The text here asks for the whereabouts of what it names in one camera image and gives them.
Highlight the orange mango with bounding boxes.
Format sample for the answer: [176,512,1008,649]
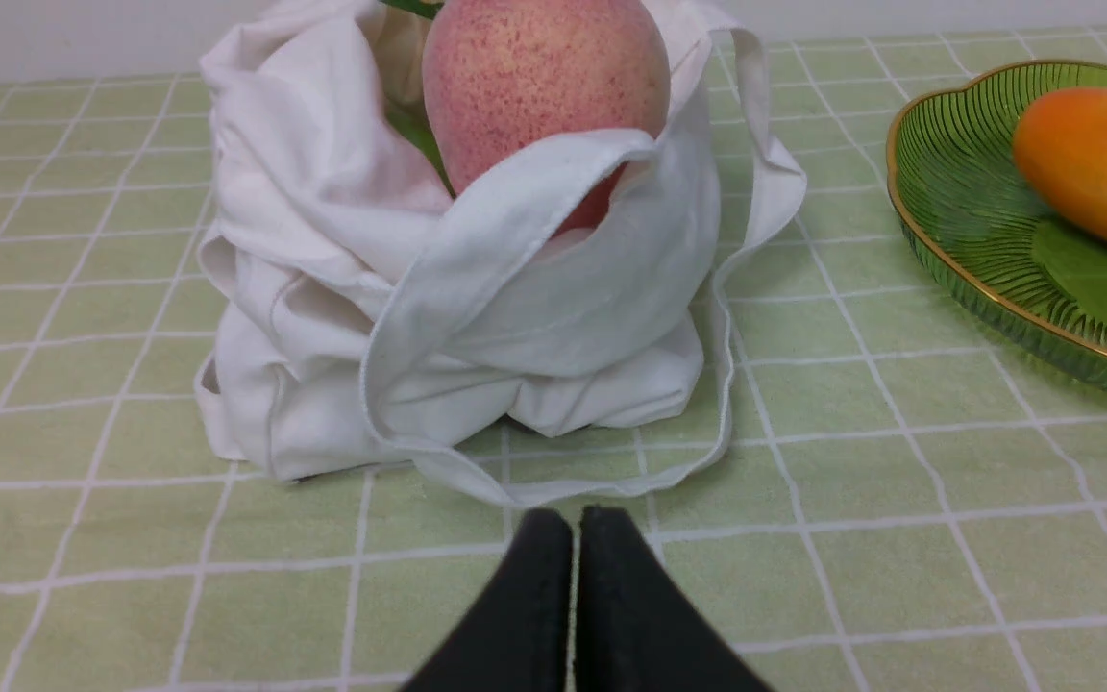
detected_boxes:
[1012,86,1107,241]

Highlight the pink peach with green leaf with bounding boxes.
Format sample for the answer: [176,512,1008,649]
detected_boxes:
[394,1,671,194]

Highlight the white cloth bag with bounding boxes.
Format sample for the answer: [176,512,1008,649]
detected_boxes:
[194,1,807,507]

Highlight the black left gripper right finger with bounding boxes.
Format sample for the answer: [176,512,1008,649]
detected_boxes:
[575,507,770,691]

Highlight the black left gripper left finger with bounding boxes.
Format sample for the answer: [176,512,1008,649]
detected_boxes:
[403,508,573,691]

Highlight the green glass plate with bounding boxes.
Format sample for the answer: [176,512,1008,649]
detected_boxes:
[887,59,1107,391]

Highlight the green checkered tablecloth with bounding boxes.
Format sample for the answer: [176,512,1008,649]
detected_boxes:
[0,27,1107,691]

